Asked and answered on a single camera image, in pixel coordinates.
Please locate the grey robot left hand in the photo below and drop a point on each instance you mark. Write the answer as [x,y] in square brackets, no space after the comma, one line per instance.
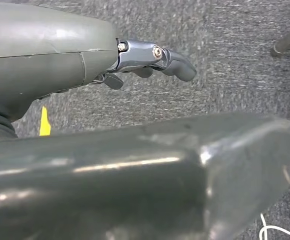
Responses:
[47,53]

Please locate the steel workbench table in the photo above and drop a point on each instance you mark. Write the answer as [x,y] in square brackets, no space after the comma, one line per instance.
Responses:
[288,41]

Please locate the yellow floor tape outline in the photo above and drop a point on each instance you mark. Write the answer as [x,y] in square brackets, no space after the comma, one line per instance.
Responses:
[45,124]

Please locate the black robot left leg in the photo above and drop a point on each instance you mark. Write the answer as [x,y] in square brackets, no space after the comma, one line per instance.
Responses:
[109,192]

